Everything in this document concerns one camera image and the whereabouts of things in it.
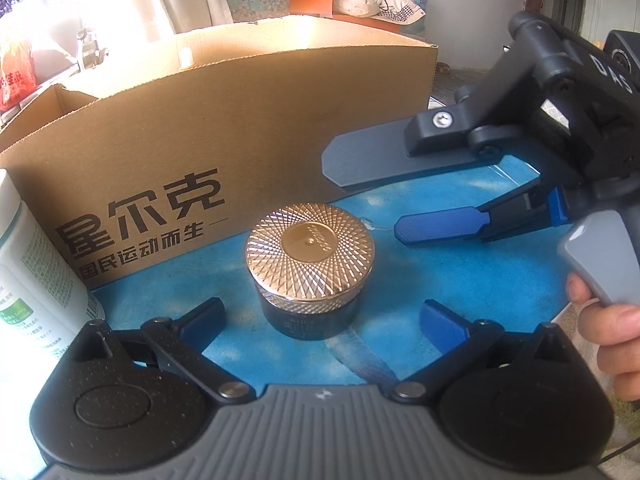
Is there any person's right hand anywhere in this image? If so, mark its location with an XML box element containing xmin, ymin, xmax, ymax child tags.
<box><xmin>567</xmin><ymin>274</ymin><xmax>640</xmax><ymax>401</ymax></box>

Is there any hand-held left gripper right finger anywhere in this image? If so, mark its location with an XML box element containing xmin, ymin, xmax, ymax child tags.
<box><xmin>387</xmin><ymin>299</ymin><xmax>571</xmax><ymax>403</ymax></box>

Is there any white pill bottle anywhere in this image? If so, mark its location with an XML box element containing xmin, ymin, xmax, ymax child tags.
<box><xmin>0</xmin><ymin>169</ymin><xmax>107</xmax><ymax>466</ymax></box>

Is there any red plastic bag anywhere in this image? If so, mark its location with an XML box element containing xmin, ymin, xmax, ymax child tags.
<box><xmin>0</xmin><ymin>35</ymin><xmax>36</xmax><ymax>111</ymax></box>

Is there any white checked cloth bag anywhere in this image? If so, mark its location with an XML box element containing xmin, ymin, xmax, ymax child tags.
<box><xmin>370</xmin><ymin>0</ymin><xmax>427</xmax><ymax>26</ymax></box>

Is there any brown cardboard box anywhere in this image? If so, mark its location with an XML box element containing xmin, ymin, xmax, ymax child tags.
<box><xmin>0</xmin><ymin>15</ymin><xmax>440</xmax><ymax>291</ymax></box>

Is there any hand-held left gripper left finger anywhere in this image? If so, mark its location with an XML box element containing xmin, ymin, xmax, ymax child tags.
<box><xmin>75</xmin><ymin>297</ymin><xmax>257</xmax><ymax>403</ymax></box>

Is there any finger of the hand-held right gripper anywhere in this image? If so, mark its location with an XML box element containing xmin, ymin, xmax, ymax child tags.
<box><xmin>320</xmin><ymin>67</ymin><xmax>538</xmax><ymax>192</ymax></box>
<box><xmin>394</xmin><ymin>180</ymin><xmax>568</xmax><ymax>249</ymax></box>

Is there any dark jar with gold lid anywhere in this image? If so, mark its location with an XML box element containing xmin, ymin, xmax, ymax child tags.
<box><xmin>245</xmin><ymin>202</ymin><xmax>377</xmax><ymax>342</ymax></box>

